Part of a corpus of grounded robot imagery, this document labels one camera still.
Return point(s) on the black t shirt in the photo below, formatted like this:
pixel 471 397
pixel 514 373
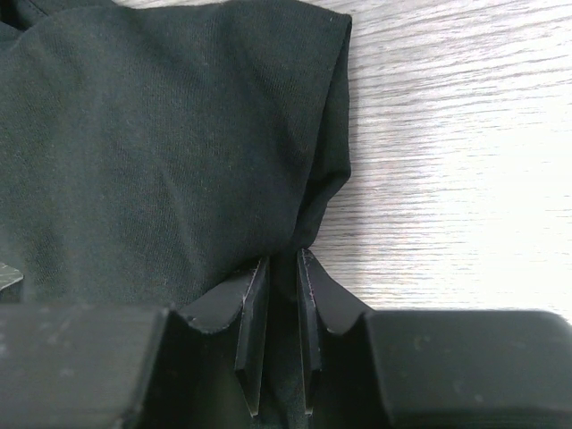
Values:
pixel 148 154

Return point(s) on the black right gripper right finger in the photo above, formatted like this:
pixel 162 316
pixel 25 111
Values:
pixel 367 368

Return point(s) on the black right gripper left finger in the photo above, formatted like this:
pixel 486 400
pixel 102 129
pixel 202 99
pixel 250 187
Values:
pixel 110 366

